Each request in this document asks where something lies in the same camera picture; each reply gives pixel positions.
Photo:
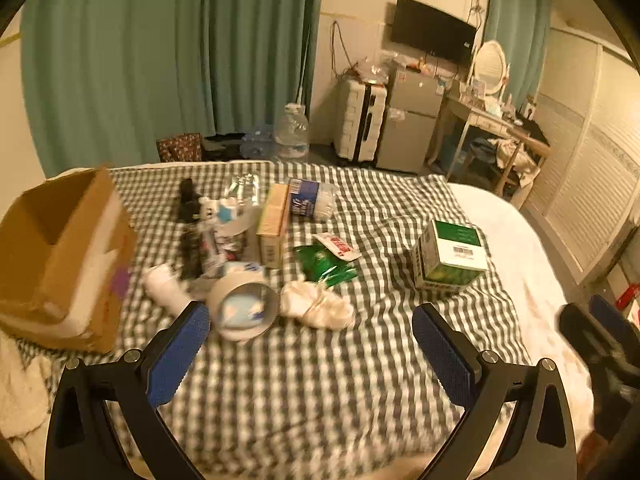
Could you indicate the black wall television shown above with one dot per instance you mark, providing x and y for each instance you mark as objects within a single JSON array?
[{"x": 430, "y": 27}]

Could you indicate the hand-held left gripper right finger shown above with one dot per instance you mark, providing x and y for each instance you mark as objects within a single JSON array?
[{"x": 442, "y": 355}]

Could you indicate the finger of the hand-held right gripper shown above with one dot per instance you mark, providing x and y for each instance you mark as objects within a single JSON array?
[
  {"x": 607, "y": 312},
  {"x": 582, "y": 330}
]

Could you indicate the dark bag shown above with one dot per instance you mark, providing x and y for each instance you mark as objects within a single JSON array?
[{"x": 222, "y": 146}]

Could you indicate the long black item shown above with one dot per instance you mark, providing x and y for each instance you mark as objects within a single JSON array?
[{"x": 189, "y": 240}]

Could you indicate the clear empty plastic bottle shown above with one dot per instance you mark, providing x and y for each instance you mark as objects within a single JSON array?
[{"x": 241, "y": 191}]

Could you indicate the wide green curtain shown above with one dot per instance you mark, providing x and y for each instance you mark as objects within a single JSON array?
[{"x": 150, "y": 60}]

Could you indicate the white oval mirror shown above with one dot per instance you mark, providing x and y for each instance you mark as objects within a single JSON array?
[{"x": 490, "y": 65}]

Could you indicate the red object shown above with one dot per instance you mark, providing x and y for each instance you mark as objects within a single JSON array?
[{"x": 629, "y": 297}]

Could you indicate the clear plastic bag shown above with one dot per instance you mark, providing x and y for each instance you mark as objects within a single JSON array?
[{"x": 372, "y": 67}]

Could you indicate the narrow green curtain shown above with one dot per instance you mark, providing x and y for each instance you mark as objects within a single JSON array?
[{"x": 517, "y": 5}]

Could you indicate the blue crumpled plastic bottle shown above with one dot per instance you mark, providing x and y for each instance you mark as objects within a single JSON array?
[{"x": 257, "y": 142}]

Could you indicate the white vanity desk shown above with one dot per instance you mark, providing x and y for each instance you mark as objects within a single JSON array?
[{"x": 475, "y": 117}]

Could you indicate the white and blue tube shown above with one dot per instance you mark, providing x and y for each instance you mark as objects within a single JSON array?
[{"x": 230, "y": 212}]

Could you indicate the white crumpled cloth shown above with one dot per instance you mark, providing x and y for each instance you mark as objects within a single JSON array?
[{"x": 315, "y": 305}]

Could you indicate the red white sachet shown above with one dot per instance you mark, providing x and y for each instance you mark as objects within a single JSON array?
[{"x": 337, "y": 246}]

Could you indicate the green white carton box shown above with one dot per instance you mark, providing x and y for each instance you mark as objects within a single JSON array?
[{"x": 452, "y": 255}]

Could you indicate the green foil packet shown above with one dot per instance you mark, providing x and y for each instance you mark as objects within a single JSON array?
[{"x": 320, "y": 265}]

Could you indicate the clear plastic packet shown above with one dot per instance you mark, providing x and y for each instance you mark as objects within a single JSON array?
[{"x": 220, "y": 252}]

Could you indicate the brown cardboard box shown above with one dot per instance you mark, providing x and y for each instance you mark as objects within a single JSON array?
[{"x": 60, "y": 240}]

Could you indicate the white louvred wardrobe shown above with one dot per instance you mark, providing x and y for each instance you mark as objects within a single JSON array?
[{"x": 590, "y": 160}]

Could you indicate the white plastic bottle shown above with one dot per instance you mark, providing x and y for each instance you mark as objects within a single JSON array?
[{"x": 162, "y": 287}]

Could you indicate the grey mini fridge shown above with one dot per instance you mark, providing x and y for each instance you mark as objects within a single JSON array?
[{"x": 407, "y": 125}]

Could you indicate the yellow carton box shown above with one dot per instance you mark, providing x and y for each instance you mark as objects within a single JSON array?
[{"x": 272, "y": 220}]

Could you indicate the large clear water jug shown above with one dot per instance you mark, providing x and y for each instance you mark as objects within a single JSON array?
[{"x": 291, "y": 132}]

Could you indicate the blue label water bottle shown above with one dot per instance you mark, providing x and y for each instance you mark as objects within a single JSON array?
[{"x": 310, "y": 200}]

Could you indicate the white suitcase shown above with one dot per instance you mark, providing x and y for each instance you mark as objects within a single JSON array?
[{"x": 357, "y": 120}]

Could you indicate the white knitted blanket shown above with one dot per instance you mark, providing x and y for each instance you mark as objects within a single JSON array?
[{"x": 22, "y": 390}]

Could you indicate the wooden chair with clothes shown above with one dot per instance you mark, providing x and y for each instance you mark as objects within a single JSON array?
[{"x": 520, "y": 155}]

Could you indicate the beige tape roll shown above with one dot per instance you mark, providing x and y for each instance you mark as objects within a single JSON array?
[{"x": 235, "y": 274}]

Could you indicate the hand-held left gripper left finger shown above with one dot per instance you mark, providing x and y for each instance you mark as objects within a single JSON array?
[{"x": 180, "y": 355}]

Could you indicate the brown patterned gift bag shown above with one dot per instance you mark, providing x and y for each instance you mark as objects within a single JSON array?
[{"x": 179, "y": 147}]

